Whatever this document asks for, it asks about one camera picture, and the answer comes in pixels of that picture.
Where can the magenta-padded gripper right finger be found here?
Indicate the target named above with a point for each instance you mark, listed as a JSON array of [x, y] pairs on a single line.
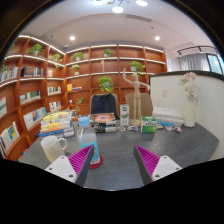
[[148, 160]]

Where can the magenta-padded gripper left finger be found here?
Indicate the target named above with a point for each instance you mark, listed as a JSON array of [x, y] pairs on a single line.
[[80, 160]]

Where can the clear water bottle blue cap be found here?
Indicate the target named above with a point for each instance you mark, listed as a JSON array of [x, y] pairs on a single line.
[[86, 136]]

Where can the flat round red coaster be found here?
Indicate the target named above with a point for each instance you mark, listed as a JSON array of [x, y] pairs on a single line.
[[99, 164]]

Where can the white ceramic mug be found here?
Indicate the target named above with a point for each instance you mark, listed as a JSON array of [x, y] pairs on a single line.
[[51, 150]]

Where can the green and white box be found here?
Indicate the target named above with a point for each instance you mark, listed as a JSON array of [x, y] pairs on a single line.
[[148, 125]]

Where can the stack of colourful books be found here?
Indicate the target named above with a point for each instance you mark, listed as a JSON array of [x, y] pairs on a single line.
[[56, 125]]

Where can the stack of dark books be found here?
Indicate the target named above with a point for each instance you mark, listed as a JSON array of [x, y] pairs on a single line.
[[103, 121]]

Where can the stack of white packs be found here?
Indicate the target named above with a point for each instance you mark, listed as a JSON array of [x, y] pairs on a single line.
[[168, 115]]

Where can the green and white carton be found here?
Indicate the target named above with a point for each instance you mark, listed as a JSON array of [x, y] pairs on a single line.
[[124, 115]]

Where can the tan chair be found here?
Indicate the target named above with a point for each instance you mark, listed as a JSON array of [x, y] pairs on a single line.
[[146, 105]]

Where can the chair with dark jacket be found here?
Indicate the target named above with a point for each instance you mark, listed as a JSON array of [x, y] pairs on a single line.
[[104, 104]]

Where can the white vase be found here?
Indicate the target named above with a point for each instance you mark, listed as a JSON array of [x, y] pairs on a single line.
[[190, 115]]

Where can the wooden artist mannequin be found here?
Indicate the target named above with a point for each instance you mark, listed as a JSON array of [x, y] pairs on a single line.
[[136, 95]]

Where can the pink and white flowers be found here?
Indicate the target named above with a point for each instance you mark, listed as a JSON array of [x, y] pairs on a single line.
[[189, 86]]

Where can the orange wooden shelf unit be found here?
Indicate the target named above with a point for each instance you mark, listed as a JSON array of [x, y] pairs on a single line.
[[36, 83]]

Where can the grey curtain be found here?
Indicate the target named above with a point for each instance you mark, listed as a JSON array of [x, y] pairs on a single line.
[[193, 62]]

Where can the window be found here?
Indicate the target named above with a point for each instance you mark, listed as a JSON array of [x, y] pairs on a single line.
[[215, 64]]

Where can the recessed ceiling light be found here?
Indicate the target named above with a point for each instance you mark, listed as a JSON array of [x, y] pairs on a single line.
[[157, 38], [72, 38]]

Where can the ceiling air vent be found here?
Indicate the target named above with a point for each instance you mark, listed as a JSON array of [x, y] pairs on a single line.
[[138, 18]]

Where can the ceiling lamp with round bulbs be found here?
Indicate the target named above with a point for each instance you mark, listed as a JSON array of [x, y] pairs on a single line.
[[117, 9]]

